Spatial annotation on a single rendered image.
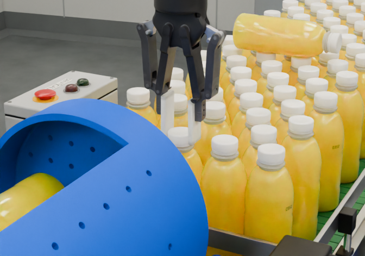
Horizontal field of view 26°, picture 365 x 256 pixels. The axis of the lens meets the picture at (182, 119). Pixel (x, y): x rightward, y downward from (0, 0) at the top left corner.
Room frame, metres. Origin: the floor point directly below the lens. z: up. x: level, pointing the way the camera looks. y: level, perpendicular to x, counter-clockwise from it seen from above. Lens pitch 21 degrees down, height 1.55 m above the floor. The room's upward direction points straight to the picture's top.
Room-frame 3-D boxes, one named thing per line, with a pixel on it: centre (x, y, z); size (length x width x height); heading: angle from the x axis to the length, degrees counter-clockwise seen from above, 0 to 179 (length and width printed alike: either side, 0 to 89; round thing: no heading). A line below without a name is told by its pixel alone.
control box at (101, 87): (1.29, 0.21, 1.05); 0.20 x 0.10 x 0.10; 153
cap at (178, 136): (1.09, 0.00, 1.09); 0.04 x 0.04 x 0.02
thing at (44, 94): (1.25, 0.23, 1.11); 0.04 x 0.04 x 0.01
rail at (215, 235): (1.05, 0.01, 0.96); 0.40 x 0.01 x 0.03; 63
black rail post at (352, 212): (1.08, -0.25, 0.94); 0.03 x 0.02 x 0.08; 153
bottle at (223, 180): (1.06, -0.06, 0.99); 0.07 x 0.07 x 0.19
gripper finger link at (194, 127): (1.08, -0.02, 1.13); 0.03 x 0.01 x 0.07; 153
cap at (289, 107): (1.21, -0.18, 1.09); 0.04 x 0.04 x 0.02
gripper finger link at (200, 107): (1.07, -0.03, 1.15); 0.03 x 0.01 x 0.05; 63
